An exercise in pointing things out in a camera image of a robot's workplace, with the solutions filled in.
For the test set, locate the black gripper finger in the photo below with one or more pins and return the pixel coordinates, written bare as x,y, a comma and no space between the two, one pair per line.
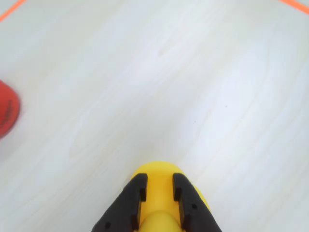
125,207
193,210

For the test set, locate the yellow rubber duck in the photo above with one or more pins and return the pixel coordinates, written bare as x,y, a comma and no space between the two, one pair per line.
159,191

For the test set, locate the red rubber duck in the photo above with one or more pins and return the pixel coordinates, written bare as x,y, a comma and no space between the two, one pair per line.
6,111

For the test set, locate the orange tape strip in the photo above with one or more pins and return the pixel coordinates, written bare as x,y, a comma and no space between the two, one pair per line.
295,5
10,10

